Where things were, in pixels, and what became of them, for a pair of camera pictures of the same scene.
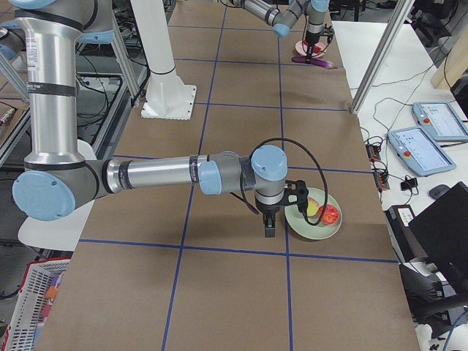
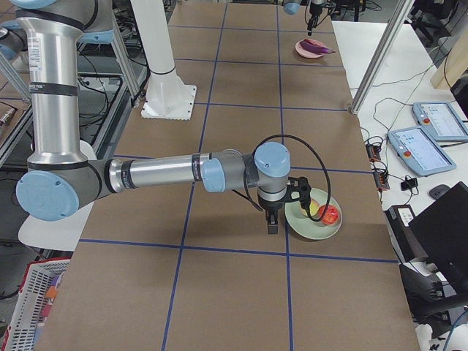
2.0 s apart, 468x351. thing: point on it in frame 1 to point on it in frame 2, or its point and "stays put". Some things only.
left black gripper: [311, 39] to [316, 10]
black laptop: [442, 229] stays put
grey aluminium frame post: [404, 9] stays put
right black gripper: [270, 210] stays put
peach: [312, 206] stays put
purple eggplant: [314, 61] to [316, 47]
